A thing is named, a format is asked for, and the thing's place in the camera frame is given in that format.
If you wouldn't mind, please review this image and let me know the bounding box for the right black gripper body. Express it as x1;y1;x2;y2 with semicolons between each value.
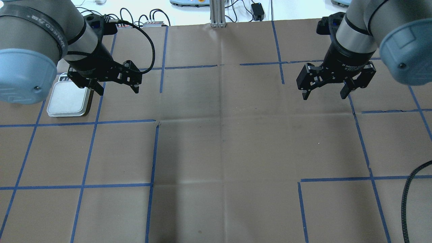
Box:
321;43;373;84

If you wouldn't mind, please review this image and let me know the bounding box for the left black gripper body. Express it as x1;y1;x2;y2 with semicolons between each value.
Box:
64;40;122;83

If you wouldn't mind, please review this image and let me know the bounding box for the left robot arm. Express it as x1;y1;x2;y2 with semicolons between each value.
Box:
0;0;143;104

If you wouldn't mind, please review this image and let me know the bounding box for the white digital kitchen scale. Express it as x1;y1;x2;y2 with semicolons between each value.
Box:
46;72;93;117

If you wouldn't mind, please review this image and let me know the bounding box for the black power adapter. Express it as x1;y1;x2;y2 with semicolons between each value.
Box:
250;3;265;21

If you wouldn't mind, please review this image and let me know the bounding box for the brown paper table cover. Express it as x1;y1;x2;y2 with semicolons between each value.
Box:
1;19;431;243

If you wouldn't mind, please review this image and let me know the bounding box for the aluminium frame post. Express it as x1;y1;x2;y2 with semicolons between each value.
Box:
209;0;226;28

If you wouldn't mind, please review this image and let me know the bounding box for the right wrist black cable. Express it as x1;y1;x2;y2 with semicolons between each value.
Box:
401;160;432;243

